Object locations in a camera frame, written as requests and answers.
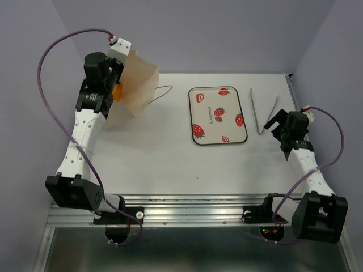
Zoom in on aluminium mounting rail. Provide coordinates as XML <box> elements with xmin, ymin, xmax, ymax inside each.
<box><xmin>46</xmin><ymin>194</ymin><xmax>267</xmax><ymax>228</ymax></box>

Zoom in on brown paper bag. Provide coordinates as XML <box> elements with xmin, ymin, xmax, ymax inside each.
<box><xmin>103</xmin><ymin>50</ymin><xmax>160</xmax><ymax>130</ymax></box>

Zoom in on strawberry pattern tray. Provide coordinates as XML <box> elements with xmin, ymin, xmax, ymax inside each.
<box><xmin>188</xmin><ymin>86</ymin><xmax>248</xmax><ymax>146</ymax></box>

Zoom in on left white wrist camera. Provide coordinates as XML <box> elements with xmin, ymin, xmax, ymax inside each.
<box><xmin>106</xmin><ymin>36</ymin><xmax>132</xmax><ymax>64</ymax></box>

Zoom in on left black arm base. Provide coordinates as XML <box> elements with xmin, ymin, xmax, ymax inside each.
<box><xmin>92</xmin><ymin>199</ymin><xmax>145</xmax><ymax>247</ymax></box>

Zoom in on orange braided fake bread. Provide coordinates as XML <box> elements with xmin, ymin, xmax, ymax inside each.
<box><xmin>112</xmin><ymin>83</ymin><xmax>123</xmax><ymax>101</ymax></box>

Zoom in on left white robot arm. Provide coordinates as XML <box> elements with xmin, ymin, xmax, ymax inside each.
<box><xmin>45</xmin><ymin>52</ymin><xmax>128</xmax><ymax>223</ymax></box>

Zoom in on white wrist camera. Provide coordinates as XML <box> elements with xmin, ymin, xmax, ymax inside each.
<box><xmin>300</xmin><ymin>105</ymin><xmax>315</xmax><ymax>125</ymax></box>
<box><xmin>106</xmin><ymin>36</ymin><xmax>132</xmax><ymax>64</ymax></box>

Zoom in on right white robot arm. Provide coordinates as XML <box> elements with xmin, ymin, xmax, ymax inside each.
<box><xmin>261</xmin><ymin>106</ymin><xmax>348</xmax><ymax>244</ymax></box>

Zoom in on metal tongs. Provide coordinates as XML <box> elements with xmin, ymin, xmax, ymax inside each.
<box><xmin>250</xmin><ymin>88</ymin><xmax>279</xmax><ymax>136</ymax></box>

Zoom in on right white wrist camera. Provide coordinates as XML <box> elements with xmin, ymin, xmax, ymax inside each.
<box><xmin>300</xmin><ymin>105</ymin><xmax>315</xmax><ymax>125</ymax></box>

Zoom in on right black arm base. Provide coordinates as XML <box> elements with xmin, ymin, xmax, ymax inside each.
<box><xmin>241</xmin><ymin>193</ymin><xmax>285</xmax><ymax>244</ymax></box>

